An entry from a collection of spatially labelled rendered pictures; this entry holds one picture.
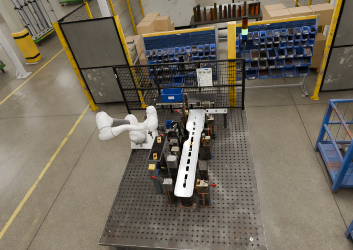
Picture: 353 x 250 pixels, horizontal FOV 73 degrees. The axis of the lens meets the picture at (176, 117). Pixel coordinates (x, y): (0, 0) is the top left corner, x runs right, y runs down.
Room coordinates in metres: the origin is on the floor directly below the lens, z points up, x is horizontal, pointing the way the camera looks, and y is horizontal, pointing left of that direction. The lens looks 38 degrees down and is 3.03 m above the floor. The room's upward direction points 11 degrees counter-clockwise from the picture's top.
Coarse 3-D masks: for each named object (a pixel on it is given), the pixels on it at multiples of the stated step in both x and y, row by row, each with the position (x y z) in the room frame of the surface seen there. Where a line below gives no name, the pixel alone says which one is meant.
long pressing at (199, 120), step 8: (192, 112) 2.61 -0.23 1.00; (200, 112) 2.57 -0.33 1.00; (192, 120) 2.44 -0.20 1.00; (200, 120) 2.41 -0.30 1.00; (192, 128) 2.28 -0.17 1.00; (200, 128) 2.26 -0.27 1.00; (192, 136) 2.14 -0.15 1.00; (200, 136) 2.12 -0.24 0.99; (184, 144) 2.02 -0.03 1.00; (192, 144) 2.00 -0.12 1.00; (184, 152) 1.90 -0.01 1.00; (192, 152) 1.88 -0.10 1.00; (184, 160) 1.79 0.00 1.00; (192, 160) 1.76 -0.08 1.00; (184, 168) 1.68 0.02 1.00; (192, 168) 1.66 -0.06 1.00; (192, 176) 1.55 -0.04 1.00; (176, 184) 1.49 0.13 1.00; (192, 184) 1.46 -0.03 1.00; (176, 192) 1.40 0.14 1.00; (184, 192) 1.38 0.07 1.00; (192, 192) 1.37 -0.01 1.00
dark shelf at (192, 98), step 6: (192, 96) 2.95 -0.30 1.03; (198, 96) 2.92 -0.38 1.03; (204, 96) 2.89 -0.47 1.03; (210, 96) 2.86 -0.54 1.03; (156, 102) 2.98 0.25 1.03; (162, 102) 2.95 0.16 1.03; (168, 102) 2.92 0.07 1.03; (174, 102) 2.88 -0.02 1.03; (180, 102) 2.86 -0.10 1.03; (192, 102) 2.80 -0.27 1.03; (210, 102) 2.73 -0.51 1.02
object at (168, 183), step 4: (164, 180) 1.53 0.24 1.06; (168, 180) 1.52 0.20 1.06; (164, 184) 1.48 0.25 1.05; (168, 184) 1.47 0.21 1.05; (172, 184) 1.49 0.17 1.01; (164, 188) 1.49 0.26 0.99; (168, 188) 1.47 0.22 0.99; (172, 188) 1.47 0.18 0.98; (168, 192) 1.48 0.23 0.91; (172, 192) 1.47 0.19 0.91; (168, 196) 1.49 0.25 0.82; (172, 196) 1.47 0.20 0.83; (172, 200) 1.47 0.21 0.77; (176, 200) 1.50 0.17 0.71; (176, 204) 1.46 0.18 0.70
